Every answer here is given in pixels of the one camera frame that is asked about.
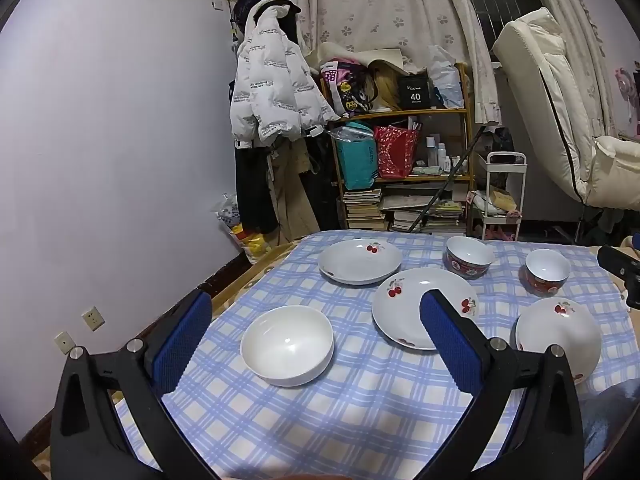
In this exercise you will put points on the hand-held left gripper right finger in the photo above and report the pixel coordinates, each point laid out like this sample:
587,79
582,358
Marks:
447,340

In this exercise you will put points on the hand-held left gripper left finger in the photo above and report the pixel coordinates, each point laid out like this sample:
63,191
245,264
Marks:
182,340

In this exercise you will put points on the white cherry print plate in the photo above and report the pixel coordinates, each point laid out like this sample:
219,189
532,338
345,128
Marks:
400,315
357,262
555,340

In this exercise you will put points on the small red patterned bowl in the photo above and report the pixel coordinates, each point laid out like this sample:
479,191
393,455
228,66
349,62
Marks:
546,270

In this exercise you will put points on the large red patterned bowl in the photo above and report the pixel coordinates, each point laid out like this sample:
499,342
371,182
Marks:
469,257

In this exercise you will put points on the plain white bowl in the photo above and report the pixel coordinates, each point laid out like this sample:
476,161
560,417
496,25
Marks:
287,345

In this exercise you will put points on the blue checked tablecloth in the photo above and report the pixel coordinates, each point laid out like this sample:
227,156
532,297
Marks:
350,410

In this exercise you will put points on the stack of magazines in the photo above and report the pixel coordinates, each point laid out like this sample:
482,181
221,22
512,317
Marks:
440,215

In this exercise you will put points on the white and yellow plastic bag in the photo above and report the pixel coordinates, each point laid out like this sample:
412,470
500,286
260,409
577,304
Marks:
240,225

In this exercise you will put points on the white trolley cart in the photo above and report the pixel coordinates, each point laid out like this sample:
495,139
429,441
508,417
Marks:
500,195

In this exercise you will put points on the dark blue cloth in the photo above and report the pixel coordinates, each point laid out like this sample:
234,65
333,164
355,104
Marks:
610,420

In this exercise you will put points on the stack of books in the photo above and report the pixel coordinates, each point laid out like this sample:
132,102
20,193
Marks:
364,210

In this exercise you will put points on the black pole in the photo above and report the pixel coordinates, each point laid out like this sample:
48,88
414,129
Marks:
445,180

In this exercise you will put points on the black hanging coat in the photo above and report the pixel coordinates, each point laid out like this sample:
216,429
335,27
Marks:
252,185

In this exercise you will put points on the cream folding lounge chair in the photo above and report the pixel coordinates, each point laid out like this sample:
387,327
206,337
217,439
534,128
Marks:
550,110

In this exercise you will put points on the group of white bottles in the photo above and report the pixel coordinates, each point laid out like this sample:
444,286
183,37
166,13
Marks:
442,155

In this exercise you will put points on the beige trousers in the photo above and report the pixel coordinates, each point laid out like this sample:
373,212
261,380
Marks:
292,190

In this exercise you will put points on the red patterned bag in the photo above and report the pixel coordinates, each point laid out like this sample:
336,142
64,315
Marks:
396,152

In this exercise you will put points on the teal bag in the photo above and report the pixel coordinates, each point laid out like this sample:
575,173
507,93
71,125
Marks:
356,160

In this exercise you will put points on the wooden shelf rack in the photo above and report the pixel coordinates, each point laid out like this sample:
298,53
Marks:
467,125

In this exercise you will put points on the black box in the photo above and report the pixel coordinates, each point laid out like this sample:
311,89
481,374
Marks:
415,92

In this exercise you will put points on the clear plastic bag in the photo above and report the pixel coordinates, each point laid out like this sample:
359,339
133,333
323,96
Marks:
445,77

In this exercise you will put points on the cream ruffled curtain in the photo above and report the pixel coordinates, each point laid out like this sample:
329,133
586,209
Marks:
570,10

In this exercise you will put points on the white puffer jacket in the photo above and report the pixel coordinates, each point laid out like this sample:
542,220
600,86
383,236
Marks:
272,85

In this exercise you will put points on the pink printed bag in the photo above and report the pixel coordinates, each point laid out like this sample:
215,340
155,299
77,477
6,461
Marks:
340,85

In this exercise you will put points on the floral curtain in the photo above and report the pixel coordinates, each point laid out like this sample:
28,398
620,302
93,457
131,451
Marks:
390,5

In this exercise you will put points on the white wall socket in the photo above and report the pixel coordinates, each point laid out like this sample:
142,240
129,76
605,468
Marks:
65,343
93,318

